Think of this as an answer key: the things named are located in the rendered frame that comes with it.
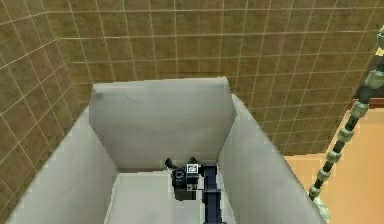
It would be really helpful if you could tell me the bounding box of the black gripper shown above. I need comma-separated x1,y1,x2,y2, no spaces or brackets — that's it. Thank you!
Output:
164,156,199,202

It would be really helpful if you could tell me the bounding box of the pale grey armchair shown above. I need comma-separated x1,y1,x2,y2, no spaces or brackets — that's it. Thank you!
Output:
4,76,330,224

